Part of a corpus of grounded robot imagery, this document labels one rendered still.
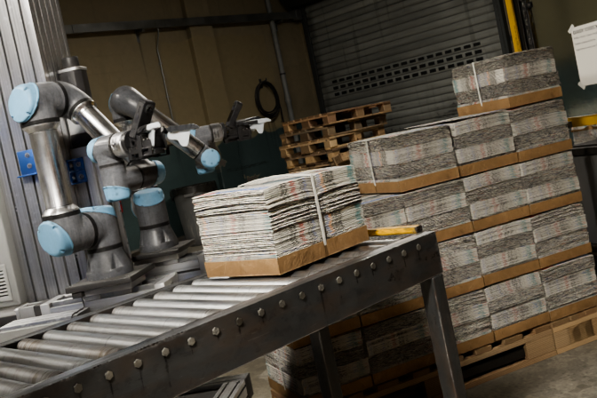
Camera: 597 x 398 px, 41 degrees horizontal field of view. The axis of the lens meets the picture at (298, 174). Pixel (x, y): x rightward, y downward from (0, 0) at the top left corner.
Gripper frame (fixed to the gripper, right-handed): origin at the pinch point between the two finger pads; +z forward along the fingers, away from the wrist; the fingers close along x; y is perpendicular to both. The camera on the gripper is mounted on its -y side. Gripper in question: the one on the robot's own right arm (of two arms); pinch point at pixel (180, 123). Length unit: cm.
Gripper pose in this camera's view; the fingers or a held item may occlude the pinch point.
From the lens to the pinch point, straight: 215.7
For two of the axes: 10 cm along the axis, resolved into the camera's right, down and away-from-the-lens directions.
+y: 1.3, 9.9, -0.6
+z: 8.1, -1.4, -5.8
